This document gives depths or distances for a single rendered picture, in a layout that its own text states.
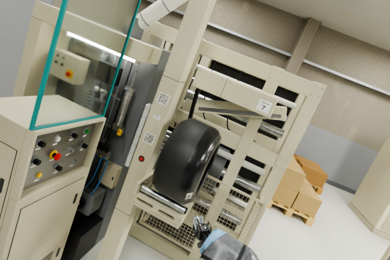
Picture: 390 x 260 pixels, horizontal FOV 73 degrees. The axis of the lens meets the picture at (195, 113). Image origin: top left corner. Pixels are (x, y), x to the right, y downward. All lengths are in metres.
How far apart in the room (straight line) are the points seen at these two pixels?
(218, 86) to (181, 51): 0.39
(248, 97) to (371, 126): 6.41
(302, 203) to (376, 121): 3.97
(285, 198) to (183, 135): 3.32
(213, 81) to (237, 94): 0.20
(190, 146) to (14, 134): 0.89
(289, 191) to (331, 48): 4.10
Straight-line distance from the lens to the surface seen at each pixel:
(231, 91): 1.90
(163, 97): 1.75
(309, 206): 4.87
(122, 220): 2.14
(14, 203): 1.59
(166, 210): 1.83
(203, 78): 1.94
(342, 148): 7.95
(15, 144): 1.48
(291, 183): 4.63
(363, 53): 7.80
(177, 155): 1.59
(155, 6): 2.15
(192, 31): 1.72
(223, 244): 1.12
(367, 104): 7.95
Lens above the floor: 1.85
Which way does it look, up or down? 12 degrees down
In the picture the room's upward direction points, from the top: 22 degrees clockwise
